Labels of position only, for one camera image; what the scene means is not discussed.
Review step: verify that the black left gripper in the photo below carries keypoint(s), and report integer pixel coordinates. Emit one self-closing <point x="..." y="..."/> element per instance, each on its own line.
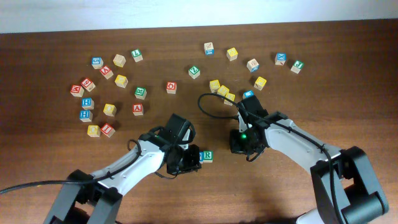
<point x="193" y="157"/>

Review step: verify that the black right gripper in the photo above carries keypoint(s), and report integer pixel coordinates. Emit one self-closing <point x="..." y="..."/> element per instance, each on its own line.
<point x="237" y="144"/>

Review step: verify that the green R block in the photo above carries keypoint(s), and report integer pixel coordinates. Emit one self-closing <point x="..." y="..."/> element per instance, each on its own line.
<point x="207" y="156"/>
<point x="140" y="93"/>

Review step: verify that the blue P block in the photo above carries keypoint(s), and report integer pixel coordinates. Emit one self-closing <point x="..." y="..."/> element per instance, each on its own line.
<point x="201" y="157"/>

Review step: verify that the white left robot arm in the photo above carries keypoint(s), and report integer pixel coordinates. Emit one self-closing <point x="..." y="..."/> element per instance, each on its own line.
<point x="96" y="197"/>

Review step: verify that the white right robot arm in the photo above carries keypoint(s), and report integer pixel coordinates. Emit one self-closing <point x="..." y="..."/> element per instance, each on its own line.
<point x="345" y="184"/>

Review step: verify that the blue I block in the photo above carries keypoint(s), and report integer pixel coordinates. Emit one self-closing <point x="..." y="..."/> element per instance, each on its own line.
<point x="248" y="94"/>

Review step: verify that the yellow block cluster lower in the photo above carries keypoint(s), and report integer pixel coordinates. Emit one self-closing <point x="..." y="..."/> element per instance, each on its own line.
<point x="229" y="99"/>

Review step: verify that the yellow block cluster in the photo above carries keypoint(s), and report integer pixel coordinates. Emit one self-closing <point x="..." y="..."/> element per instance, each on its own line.
<point x="214" y="85"/>
<point x="229" y="99"/>
<point x="222" y="90"/>

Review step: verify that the red A block lower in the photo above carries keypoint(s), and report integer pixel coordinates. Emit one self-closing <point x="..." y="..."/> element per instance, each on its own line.
<point x="137" y="109"/>

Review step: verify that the red a block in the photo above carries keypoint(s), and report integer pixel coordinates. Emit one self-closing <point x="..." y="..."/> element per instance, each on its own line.
<point x="106" y="72"/>
<point x="137" y="109"/>

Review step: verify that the red Q block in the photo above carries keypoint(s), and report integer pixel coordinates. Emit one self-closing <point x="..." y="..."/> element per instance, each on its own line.
<point x="171" y="87"/>

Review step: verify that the yellow block cluster middle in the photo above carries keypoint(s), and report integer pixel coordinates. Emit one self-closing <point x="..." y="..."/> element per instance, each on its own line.
<point x="222" y="90"/>

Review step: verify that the yellow block right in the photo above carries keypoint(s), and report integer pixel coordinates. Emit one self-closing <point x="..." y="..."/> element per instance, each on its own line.
<point x="260" y="83"/>

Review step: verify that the yellow block cluster left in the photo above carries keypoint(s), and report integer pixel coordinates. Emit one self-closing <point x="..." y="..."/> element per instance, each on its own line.
<point x="214" y="85"/>

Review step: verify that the red I block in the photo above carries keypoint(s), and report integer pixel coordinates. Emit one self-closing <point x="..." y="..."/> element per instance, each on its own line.
<point x="107" y="130"/>

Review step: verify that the green Z block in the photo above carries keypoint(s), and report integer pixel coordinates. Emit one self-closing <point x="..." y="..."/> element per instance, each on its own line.
<point x="194" y="72"/>

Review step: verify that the yellow O block upper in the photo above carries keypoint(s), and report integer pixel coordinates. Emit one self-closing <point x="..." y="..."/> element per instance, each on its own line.
<point x="109" y="110"/>

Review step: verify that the yellow o block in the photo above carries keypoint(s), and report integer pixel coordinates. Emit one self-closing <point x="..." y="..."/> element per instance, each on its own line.
<point x="94" y="131"/>
<point x="109" y="110"/>

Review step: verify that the blue D wooden block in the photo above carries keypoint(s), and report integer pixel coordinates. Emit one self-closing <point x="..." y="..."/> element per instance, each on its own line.
<point x="252" y="65"/>

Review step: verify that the yellow G block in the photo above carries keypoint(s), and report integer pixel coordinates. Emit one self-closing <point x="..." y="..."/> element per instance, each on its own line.
<point x="121" y="81"/>

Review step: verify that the yellow O block lower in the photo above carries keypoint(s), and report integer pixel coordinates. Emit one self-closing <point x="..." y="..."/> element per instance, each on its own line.
<point x="94" y="131"/>

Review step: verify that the yellow block top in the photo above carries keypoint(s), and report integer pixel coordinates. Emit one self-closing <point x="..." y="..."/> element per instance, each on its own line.
<point x="232" y="54"/>

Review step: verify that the blue X block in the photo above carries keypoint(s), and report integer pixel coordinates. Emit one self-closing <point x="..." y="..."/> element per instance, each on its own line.
<point x="280" y="58"/>

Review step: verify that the green J block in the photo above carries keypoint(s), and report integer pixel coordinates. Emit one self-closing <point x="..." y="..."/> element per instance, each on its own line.
<point x="297" y="66"/>

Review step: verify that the blue H block lower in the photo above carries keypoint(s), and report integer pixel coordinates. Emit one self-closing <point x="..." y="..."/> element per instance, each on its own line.
<point x="86" y="116"/>

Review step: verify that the blue h block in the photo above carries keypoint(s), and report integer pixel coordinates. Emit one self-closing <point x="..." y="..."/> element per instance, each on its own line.
<point x="86" y="116"/>
<point x="87" y="104"/>

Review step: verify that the green L block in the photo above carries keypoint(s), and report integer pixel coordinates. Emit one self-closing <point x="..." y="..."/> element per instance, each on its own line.
<point x="137" y="55"/>

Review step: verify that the blue H block upper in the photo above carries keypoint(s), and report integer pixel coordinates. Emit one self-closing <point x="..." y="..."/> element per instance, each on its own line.
<point x="87" y="104"/>

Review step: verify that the plain wooden block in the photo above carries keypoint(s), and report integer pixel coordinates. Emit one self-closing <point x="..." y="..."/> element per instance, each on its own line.
<point x="119" y="60"/>

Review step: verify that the red A block upper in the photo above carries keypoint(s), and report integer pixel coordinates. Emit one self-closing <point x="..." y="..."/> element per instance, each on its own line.
<point x="106" y="72"/>

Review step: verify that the blue-sided wooden block top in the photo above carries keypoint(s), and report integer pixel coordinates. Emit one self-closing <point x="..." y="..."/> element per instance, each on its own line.
<point x="209" y="48"/>

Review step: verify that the red 6 block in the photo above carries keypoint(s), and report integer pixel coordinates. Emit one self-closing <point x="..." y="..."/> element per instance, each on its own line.
<point x="88" y="84"/>

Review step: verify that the blue S block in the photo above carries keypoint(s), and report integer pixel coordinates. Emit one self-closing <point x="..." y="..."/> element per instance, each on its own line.
<point x="97" y="62"/>

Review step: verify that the red M block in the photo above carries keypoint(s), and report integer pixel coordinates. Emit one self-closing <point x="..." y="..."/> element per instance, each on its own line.
<point x="77" y="90"/>

